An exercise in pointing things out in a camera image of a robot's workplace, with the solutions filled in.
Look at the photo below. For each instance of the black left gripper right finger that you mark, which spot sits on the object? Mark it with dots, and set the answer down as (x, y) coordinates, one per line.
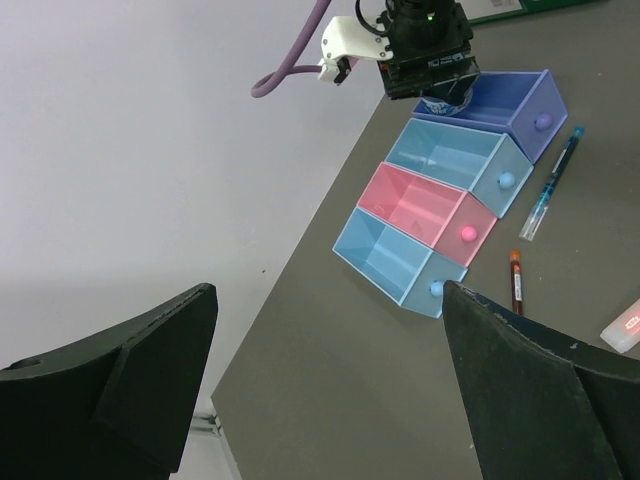
(540, 404)

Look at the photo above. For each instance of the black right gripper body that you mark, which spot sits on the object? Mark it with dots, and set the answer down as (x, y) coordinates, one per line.
(429, 50)

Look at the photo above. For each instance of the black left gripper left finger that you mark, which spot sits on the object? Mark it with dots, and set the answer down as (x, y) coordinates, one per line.
(114, 405)

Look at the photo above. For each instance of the green lever arch binder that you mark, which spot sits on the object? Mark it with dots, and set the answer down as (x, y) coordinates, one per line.
(484, 11)

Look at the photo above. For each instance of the blue round jar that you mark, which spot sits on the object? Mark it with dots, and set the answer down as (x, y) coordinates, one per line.
(439, 107)

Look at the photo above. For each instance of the purple plastic drawer bin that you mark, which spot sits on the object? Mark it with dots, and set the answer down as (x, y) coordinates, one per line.
(526, 105)

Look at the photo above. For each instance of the pink orange highlighter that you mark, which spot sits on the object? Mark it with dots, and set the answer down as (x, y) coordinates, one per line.
(623, 333)

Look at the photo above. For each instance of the light blue drawer bin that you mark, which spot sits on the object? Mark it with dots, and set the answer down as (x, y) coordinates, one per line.
(491, 166)

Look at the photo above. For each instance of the blue clear pen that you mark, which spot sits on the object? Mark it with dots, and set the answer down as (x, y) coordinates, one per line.
(541, 207)

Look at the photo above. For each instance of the blue end drawer bin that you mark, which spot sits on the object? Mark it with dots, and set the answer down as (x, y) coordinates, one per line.
(411, 274)

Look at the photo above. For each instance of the pink plastic drawer bin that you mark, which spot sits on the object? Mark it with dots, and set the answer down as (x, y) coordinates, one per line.
(449, 220)

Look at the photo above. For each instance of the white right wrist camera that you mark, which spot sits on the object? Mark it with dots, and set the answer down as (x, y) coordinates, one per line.
(345, 42)

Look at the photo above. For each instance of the aluminium frame rail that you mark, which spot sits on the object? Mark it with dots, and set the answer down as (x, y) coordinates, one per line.
(206, 422)

